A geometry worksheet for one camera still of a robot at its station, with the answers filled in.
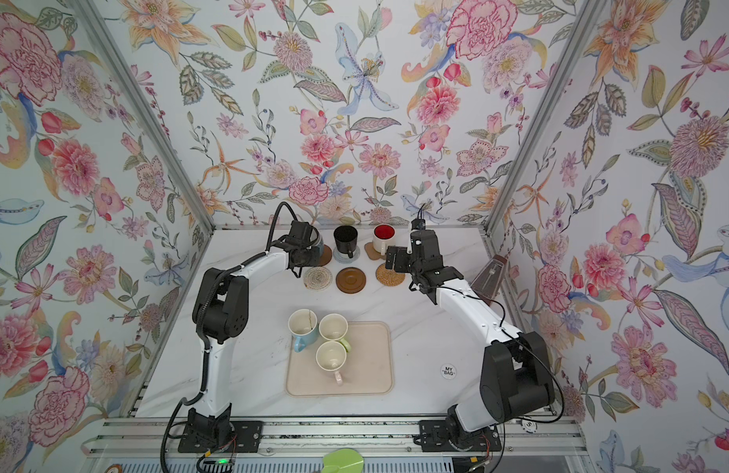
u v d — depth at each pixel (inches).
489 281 35.4
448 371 33.1
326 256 43.5
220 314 23.0
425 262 25.7
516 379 17.0
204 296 23.6
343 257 43.2
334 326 34.6
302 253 32.8
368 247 45.0
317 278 41.7
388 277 41.9
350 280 41.0
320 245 40.0
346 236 41.5
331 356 32.3
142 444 29.9
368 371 33.5
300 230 33.2
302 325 35.6
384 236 43.1
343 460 28.3
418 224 29.8
